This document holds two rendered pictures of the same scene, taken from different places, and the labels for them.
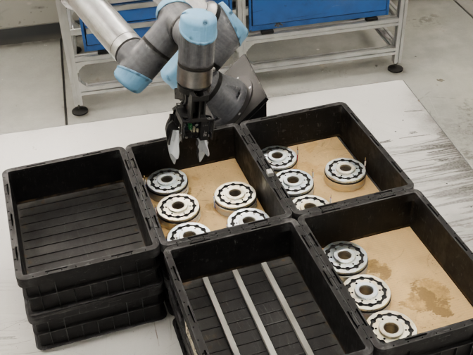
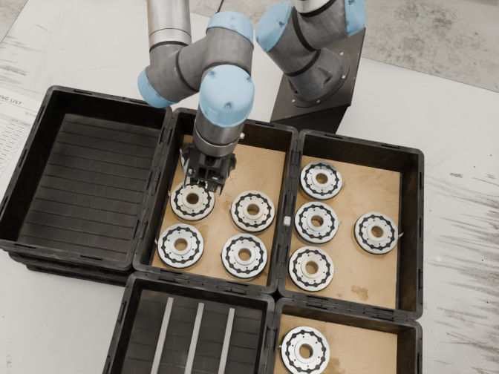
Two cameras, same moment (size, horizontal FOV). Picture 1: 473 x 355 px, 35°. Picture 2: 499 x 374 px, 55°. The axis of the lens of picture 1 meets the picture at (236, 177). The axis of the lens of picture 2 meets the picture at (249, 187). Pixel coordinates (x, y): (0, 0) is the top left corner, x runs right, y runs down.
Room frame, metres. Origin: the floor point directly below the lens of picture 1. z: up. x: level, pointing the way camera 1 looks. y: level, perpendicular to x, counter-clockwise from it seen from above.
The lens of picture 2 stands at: (1.04, -0.10, 1.89)
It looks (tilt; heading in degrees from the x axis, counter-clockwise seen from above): 66 degrees down; 17
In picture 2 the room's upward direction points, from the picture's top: 10 degrees clockwise
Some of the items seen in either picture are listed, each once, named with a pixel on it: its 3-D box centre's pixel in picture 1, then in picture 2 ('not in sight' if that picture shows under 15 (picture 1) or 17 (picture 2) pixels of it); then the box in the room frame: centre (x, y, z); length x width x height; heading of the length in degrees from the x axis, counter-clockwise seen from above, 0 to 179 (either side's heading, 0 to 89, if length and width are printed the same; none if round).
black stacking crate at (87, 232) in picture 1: (79, 227); (93, 180); (1.32, 0.36, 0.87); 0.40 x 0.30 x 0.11; 17
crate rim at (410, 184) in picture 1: (322, 156); (355, 218); (1.50, -0.21, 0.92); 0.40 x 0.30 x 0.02; 17
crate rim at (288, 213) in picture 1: (203, 182); (221, 194); (1.41, 0.08, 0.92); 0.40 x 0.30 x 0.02; 17
